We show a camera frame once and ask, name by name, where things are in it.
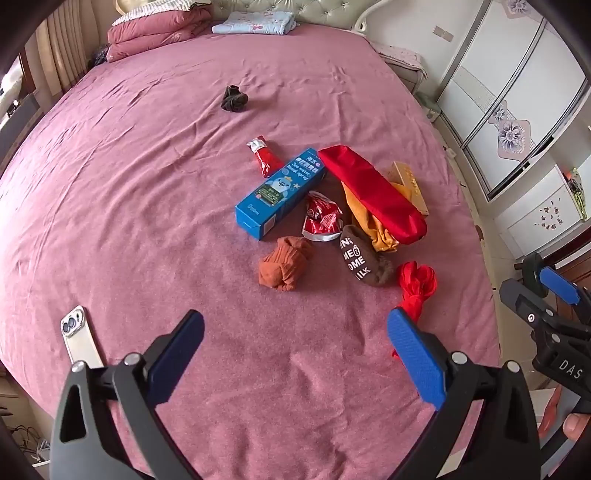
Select beige curtain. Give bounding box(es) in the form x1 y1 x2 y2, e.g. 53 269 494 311
37 0 99 93

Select dark balled sock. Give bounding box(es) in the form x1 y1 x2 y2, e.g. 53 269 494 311
220 85 249 113

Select red snack wrapper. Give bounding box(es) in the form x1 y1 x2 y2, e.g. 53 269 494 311
248 135 285 179

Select white wardrobe with flower print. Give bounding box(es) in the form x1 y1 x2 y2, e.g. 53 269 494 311
434 0 591 200

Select person's right hand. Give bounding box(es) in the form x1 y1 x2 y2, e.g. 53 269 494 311
563 412 591 450

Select crumpled red foil wrapper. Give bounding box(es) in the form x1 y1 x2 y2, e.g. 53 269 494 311
302 191 344 243

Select light blue folded blanket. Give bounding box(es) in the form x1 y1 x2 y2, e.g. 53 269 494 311
212 11 296 35

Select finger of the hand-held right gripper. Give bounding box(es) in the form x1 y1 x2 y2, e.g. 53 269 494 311
521 253 583 309
499 278 561 344

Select nightstand with pink cover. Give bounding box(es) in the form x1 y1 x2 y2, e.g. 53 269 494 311
369 39 428 89

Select folded pink quilt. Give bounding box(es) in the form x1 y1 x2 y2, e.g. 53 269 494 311
107 8 225 63

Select yellow orange cloth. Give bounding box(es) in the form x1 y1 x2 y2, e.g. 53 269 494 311
342 180 400 254

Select gold carton box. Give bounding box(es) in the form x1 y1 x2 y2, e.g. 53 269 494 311
387 161 430 218

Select striped pillow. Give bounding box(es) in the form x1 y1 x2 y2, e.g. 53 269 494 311
115 0 213 17

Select silver smartphone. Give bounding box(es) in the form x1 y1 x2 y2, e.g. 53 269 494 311
60 305 105 370

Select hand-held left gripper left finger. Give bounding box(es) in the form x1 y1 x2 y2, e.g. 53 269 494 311
48 309 206 480

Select orange balled sock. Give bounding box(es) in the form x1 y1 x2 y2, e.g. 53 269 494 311
257 236 314 292

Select green bin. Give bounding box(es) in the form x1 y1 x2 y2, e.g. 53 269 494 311
417 91 443 123

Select blue carton with penguin print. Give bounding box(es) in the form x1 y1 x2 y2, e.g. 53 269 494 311
235 148 329 242

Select tufted beige headboard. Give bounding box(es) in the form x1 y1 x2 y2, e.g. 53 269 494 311
210 0 384 32

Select brown sock with white letters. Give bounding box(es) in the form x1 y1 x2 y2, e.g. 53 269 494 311
339 224 394 288

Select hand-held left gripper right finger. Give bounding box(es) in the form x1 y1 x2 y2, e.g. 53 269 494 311
387 307 541 480

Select long red cloth pouch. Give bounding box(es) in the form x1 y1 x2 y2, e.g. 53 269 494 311
318 144 428 245

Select bed with pink sheet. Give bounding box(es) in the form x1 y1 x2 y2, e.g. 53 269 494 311
0 14 502 480

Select white drawer cabinet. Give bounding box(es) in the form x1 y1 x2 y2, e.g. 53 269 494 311
494 166 591 260

